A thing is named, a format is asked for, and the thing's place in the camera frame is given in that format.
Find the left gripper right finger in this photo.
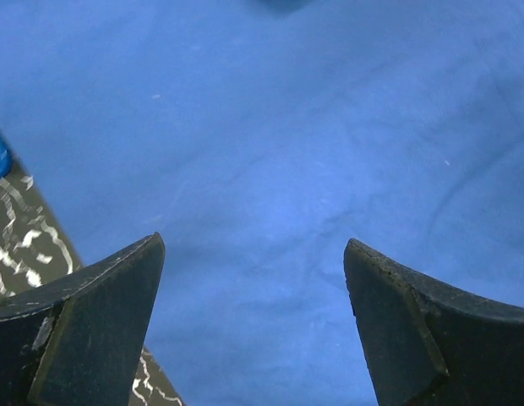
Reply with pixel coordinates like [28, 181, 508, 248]
[344, 239, 524, 405]

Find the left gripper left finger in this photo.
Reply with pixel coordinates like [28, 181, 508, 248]
[0, 233, 165, 405]

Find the blue surgical drape cloth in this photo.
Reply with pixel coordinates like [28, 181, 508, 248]
[0, 1, 524, 405]

